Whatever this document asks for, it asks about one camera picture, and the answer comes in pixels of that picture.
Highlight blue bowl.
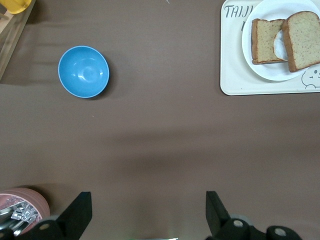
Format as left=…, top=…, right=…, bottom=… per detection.
left=58, top=45, right=111, bottom=99

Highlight pink cup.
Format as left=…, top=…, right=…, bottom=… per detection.
left=0, top=187, right=51, bottom=237

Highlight white round plate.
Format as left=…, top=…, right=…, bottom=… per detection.
left=241, top=0, right=320, bottom=82

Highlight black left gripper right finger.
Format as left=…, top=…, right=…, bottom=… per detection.
left=205, top=190, right=266, bottom=240

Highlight yellow mug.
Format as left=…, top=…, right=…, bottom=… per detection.
left=4, top=0, right=33, bottom=15

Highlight cream tray with bear print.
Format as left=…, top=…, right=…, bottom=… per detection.
left=219, top=0, right=320, bottom=96

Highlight wooden mug rack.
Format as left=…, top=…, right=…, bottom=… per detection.
left=0, top=0, right=36, bottom=82

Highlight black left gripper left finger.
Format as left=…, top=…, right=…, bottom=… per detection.
left=26, top=191, right=93, bottom=240

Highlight fried egg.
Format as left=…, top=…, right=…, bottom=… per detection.
left=273, top=29, right=290, bottom=62

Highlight round-topped brown bread slice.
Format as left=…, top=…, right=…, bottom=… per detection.
left=281, top=11, right=320, bottom=73

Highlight crumpled silver foil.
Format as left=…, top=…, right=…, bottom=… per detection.
left=9, top=201, right=39, bottom=222

